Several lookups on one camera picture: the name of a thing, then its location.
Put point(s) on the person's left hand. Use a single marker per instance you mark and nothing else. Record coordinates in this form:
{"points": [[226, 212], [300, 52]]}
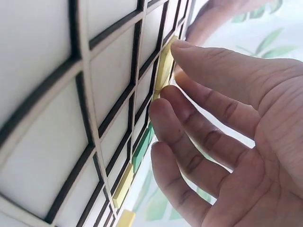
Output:
{"points": [[198, 26]]}

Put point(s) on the person's right hand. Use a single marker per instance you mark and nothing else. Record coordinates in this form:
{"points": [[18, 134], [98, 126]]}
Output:
{"points": [[265, 146]]}

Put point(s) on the yellow square tile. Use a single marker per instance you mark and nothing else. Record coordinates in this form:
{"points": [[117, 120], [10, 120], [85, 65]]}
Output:
{"points": [[123, 183], [127, 217], [165, 66]]}

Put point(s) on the white wooden grid board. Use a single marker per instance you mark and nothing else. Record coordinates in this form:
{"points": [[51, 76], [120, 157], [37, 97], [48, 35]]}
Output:
{"points": [[109, 78]]}

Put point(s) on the green square tile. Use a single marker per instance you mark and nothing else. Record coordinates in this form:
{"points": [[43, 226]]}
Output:
{"points": [[138, 158], [148, 137]]}

